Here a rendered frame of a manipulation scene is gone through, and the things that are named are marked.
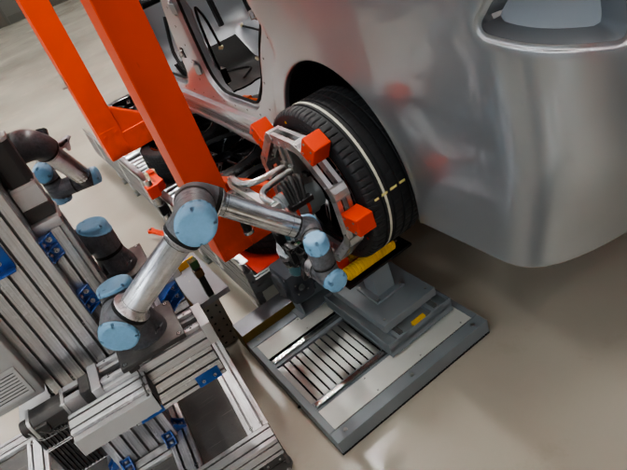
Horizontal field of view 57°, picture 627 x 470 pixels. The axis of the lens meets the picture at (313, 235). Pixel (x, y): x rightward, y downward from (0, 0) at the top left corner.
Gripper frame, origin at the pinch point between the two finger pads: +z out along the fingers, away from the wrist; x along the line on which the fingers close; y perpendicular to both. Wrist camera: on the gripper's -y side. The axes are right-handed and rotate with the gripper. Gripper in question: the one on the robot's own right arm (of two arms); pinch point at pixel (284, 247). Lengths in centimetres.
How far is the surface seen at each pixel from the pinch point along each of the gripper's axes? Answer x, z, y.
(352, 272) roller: -22.9, 2.7, -30.7
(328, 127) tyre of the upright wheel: -32.5, 0.9, 30.8
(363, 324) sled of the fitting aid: -24, 13, -68
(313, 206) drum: -20.4, 10.0, 1.2
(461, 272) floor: -85, 14, -83
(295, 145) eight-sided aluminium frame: -20.7, 6.1, 29.0
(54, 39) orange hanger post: 2, 253, 57
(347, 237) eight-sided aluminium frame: -20.5, -9.1, -5.5
